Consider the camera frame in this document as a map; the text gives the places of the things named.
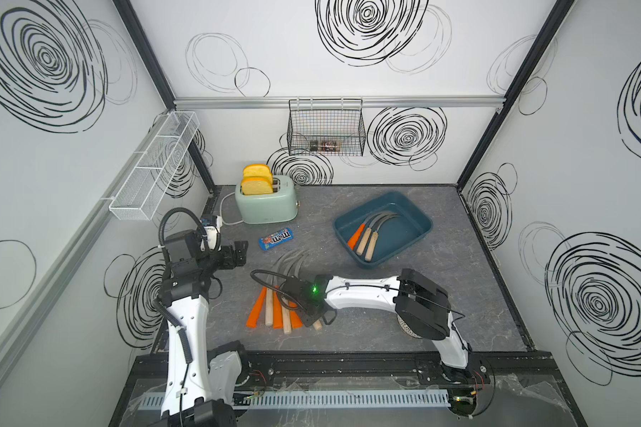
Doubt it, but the white toaster cord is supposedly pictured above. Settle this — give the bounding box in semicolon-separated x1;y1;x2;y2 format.
218;191;245;227

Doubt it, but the wooden handled sickle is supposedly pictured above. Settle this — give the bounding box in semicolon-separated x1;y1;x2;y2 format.
354;219;379;255

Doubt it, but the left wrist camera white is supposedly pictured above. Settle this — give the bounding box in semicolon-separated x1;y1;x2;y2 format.
200;215;224;251

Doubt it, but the orange handled sickle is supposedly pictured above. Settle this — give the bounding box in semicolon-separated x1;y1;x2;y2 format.
347;211;388;250

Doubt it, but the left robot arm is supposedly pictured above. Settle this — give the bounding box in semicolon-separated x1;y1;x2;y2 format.
153;207;249;426

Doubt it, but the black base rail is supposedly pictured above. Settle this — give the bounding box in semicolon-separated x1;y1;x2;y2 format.
132;349;559;386

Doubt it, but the orange sickle far left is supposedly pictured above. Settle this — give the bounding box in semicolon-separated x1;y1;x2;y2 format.
246;288;267;328

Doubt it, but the toast slice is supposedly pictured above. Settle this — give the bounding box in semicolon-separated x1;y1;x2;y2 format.
242;164;273;184
240;176;273;196

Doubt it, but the front toast slice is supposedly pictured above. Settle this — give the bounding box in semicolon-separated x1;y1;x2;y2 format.
240;176;273;196

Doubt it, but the white round strainer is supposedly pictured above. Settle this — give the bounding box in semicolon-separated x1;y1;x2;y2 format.
397;316;421;339

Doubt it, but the blue candy packet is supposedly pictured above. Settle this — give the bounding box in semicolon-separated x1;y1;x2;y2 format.
258;228;294;251

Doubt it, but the mint green toaster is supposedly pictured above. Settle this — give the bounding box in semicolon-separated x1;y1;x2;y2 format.
235;175;298;224

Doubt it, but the teal plastic storage box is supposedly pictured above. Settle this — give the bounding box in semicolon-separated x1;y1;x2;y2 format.
333;191;433;269

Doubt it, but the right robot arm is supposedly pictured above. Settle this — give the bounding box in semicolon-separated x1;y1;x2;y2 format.
278;269;471;371

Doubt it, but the grey slotted cable duct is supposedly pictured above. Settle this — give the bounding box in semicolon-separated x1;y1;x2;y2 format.
138;389;452;412

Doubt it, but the jar in wire basket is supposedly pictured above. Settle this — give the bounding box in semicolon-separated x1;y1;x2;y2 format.
309;140;341;153

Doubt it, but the white wire wall shelf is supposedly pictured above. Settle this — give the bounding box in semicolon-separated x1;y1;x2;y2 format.
109;110;199;221

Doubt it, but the rear toast slice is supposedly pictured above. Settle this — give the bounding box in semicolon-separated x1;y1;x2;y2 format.
242;164;273;184

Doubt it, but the black wire wall basket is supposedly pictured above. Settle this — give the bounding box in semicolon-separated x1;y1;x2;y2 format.
286;98;367;157

